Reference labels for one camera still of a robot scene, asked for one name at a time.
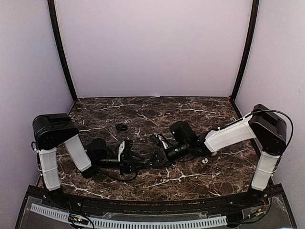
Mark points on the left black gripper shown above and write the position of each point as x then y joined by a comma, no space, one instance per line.
126,158

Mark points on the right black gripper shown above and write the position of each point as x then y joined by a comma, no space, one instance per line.
163,161

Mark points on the black earbud charging case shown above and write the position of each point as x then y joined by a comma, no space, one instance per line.
121,127

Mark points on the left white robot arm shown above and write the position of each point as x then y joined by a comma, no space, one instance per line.
52,131

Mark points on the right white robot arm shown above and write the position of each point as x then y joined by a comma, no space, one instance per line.
262,124

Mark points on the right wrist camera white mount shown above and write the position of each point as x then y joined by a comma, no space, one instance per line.
160,141

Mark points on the left black frame post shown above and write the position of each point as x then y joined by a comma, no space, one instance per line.
60,49

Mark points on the black frame post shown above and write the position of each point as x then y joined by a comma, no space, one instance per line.
60,49
246,51

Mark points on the right black frame post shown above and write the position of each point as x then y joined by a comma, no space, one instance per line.
246,51

